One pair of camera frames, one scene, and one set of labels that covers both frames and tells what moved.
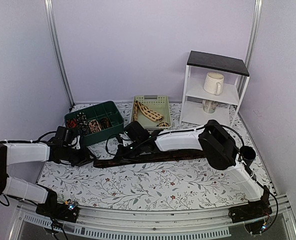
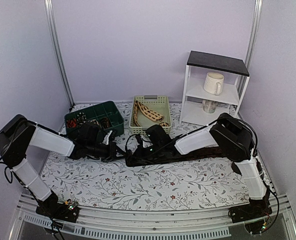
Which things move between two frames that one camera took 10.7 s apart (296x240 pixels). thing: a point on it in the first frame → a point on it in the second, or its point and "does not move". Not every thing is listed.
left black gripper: [85, 159] → [113, 148]
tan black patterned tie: [149, 113] does not move
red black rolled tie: [71, 123] does not move
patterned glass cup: [209, 106] does not move
